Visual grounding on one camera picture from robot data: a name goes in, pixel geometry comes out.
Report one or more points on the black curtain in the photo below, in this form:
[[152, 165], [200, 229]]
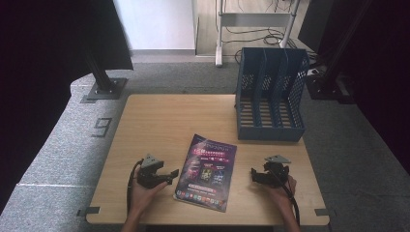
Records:
[[48, 64], [380, 80]]

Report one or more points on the purple glossy magazine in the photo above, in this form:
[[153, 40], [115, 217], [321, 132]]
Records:
[[206, 174]]

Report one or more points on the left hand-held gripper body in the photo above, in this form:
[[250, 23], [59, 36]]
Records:
[[149, 175]]

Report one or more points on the blue plastic file rack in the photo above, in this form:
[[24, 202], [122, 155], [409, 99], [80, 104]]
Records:
[[270, 96]]

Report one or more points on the grey table bracket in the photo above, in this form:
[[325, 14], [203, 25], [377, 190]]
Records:
[[87, 211]]

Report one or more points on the dark monitor panel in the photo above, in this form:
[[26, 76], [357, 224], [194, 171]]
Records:
[[314, 25]]

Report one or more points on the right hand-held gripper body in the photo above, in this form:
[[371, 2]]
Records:
[[275, 172]]

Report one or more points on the person's right hand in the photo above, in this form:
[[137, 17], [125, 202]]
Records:
[[280, 195]]

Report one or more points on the black stand with base plate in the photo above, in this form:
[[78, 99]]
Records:
[[325, 88], [104, 88]]

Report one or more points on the person's left hand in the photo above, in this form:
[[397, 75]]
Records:
[[143, 195]]

